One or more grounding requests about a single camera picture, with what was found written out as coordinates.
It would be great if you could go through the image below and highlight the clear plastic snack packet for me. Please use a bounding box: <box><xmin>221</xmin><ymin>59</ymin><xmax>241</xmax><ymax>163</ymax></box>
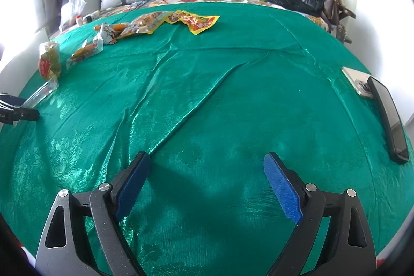
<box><xmin>21</xmin><ymin>76</ymin><xmax>59</xmax><ymax>110</ymax></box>

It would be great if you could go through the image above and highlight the corn sausage clear packet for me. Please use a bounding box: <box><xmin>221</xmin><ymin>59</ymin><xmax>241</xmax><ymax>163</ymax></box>
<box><xmin>66</xmin><ymin>39</ymin><xmax>104</xmax><ymax>70</ymax></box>

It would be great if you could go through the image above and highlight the yellow red snack packet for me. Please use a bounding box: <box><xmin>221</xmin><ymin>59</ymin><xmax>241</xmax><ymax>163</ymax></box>
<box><xmin>181</xmin><ymin>13</ymin><xmax>220</xmax><ymax>35</ymax></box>

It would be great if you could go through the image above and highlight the brown bag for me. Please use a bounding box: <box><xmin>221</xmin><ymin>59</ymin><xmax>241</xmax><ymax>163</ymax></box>
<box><xmin>320</xmin><ymin>0</ymin><xmax>356</xmax><ymax>34</ymax></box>

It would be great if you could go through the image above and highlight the large yellow snack packet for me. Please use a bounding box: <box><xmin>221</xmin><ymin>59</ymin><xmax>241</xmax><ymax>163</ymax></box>
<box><xmin>115</xmin><ymin>11</ymin><xmax>173</xmax><ymax>37</ymax></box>

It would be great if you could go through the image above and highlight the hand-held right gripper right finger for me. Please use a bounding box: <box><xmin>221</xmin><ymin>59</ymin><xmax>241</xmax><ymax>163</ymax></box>
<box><xmin>263</xmin><ymin>151</ymin><xmax>379</xmax><ymax>276</ymax></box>

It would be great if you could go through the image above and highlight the olive green snack packet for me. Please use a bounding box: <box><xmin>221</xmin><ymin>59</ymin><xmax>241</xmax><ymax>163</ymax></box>
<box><xmin>39</xmin><ymin>41</ymin><xmax>61</xmax><ymax>80</ymax></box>

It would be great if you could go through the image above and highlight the green bedspread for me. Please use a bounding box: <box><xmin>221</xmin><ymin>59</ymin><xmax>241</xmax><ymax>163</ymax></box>
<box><xmin>0</xmin><ymin>1</ymin><xmax>414</xmax><ymax>276</ymax></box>

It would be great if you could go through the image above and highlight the black cable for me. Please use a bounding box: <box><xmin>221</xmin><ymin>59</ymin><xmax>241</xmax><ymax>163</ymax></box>
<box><xmin>129</xmin><ymin>0</ymin><xmax>169</xmax><ymax>6</ymax></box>

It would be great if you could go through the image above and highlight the clear plastic bag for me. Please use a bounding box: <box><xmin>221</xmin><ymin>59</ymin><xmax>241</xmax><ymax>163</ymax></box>
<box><xmin>59</xmin><ymin>0</ymin><xmax>87</xmax><ymax>31</ymax></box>

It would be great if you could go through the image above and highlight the beige flat case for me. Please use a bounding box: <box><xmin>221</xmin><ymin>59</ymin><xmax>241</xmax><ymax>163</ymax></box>
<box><xmin>342</xmin><ymin>67</ymin><xmax>376</xmax><ymax>99</ymax></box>

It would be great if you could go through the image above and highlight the white printed snack packet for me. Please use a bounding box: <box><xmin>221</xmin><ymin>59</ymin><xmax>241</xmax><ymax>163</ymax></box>
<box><xmin>94</xmin><ymin>23</ymin><xmax>117</xmax><ymax>46</ymax></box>

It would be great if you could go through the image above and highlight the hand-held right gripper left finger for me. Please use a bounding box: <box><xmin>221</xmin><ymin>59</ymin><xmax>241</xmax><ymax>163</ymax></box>
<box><xmin>35</xmin><ymin>151</ymin><xmax>152</xmax><ymax>276</ymax></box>

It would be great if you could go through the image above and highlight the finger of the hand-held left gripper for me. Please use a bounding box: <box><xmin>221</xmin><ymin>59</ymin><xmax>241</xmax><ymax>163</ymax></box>
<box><xmin>14</xmin><ymin>107</ymin><xmax>40</xmax><ymax>122</ymax></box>

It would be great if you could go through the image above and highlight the small yellow snack packet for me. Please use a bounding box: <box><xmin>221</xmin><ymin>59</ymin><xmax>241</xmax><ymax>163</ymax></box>
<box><xmin>165</xmin><ymin>10</ymin><xmax>195</xmax><ymax>24</ymax></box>

